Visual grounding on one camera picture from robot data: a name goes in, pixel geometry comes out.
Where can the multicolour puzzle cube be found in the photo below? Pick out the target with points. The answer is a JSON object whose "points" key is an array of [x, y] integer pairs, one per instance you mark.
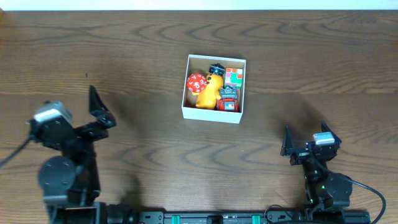
{"points": [[234, 77]]}

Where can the red grey toy fire truck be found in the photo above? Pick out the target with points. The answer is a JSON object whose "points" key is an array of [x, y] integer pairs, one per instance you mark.
{"points": [[229, 100]]}

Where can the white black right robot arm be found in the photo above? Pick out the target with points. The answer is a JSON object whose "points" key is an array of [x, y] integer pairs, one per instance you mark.
{"points": [[323, 188]]}

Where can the orange toy dinosaur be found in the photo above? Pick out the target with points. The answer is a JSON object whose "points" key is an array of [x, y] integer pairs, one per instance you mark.
{"points": [[208, 97]]}

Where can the small black round cap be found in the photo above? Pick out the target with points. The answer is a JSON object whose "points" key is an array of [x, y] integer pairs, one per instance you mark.
{"points": [[217, 69]]}

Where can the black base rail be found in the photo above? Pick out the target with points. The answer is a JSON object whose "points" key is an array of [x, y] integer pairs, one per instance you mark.
{"points": [[274, 214]]}

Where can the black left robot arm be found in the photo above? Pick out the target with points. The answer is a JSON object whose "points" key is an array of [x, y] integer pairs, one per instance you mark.
{"points": [[70, 181]]}

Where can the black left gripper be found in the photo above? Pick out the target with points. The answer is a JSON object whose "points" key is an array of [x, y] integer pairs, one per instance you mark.
{"points": [[92, 130]]}

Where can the red ball with white letters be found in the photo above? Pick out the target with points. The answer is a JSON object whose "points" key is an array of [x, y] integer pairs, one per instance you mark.
{"points": [[196, 83]]}

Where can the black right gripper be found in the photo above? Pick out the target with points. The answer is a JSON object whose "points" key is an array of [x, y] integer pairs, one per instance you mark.
{"points": [[305, 154]]}

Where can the open cardboard box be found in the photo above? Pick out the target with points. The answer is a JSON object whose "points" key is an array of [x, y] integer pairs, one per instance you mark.
{"points": [[201, 64]]}

